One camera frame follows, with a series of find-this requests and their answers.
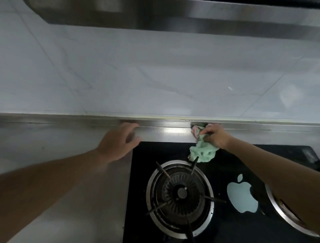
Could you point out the person's left hand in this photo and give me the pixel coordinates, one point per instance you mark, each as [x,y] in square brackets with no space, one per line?
[115,144]

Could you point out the person's right hand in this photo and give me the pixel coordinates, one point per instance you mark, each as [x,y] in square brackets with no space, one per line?
[217,136]

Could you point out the person's left thumb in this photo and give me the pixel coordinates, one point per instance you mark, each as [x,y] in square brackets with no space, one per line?
[133,143]

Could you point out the person's right fingers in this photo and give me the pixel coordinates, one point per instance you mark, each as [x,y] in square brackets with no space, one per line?
[205,130]

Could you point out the green cleaning cloth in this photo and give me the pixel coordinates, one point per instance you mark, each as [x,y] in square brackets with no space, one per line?
[203,149]

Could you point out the person's right forearm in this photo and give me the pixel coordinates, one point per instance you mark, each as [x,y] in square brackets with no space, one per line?
[280,175]

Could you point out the person's left forearm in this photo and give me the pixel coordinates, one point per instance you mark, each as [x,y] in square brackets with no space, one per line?
[47,190]

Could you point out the black glass gas stove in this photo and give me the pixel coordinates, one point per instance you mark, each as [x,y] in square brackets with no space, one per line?
[220,195]

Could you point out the round gas burner with grate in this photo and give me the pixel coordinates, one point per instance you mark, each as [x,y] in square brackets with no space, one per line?
[180,197]
[287,212]

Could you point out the pale apple-shaped sticker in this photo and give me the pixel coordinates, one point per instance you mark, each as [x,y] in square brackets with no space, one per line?
[242,193]

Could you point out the stainless steel range hood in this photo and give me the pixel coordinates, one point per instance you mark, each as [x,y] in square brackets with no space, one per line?
[175,17]

